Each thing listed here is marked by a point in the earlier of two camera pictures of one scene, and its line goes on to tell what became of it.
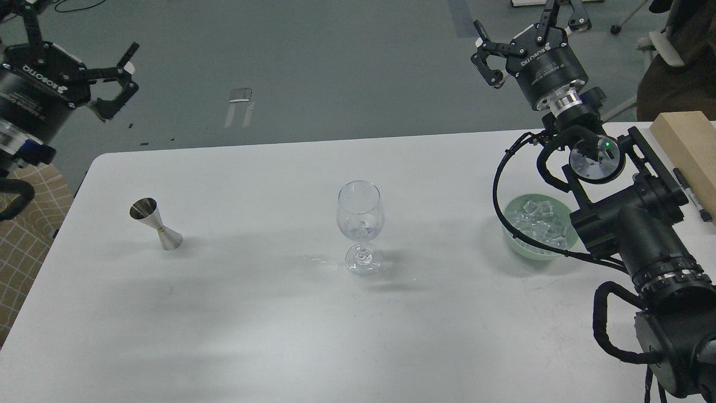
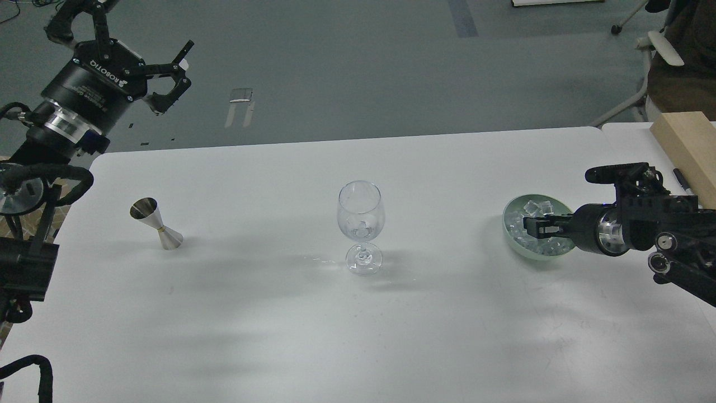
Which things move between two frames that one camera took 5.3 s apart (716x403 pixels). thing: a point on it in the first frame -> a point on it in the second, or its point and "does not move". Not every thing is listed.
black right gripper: [540, 69] -> [596, 228]
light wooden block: [689, 138] does not move
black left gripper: [39, 82] -> [97, 91]
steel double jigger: [145, 209] does not move
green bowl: [543, 219] does not move
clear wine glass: [361, 218] does not move
